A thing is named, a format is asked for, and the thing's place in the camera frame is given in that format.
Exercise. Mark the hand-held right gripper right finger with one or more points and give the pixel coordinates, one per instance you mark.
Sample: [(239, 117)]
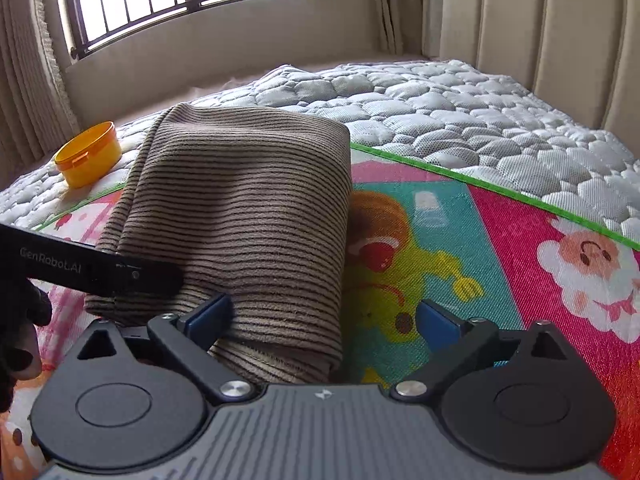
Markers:
[(436, 327)]

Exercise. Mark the yellow plastic tub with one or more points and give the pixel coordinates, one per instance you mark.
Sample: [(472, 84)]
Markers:
[(90, 157)]

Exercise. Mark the beige pleated curtain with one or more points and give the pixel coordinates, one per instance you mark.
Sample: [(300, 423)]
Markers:
[(30, 85)]

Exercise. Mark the person's left hand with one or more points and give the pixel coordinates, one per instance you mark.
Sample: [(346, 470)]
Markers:
[(20, 330)]

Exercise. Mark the white quilted mattress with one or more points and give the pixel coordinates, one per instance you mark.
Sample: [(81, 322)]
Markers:
[(450, 110)]

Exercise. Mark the colourful cartoon printed blanket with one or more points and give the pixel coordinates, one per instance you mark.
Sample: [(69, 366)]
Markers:
[(450, 270)]

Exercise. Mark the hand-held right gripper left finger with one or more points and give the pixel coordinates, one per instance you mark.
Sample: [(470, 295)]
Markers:
[(210, 321)]

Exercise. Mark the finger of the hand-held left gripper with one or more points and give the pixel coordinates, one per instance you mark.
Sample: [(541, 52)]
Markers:
[(150, 276)]

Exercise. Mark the beige padded headboard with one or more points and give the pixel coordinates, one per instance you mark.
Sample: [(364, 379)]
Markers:
[(550, 35)]

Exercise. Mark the brown striped sweater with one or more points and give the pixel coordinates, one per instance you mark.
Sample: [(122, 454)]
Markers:
[(240, 220)]

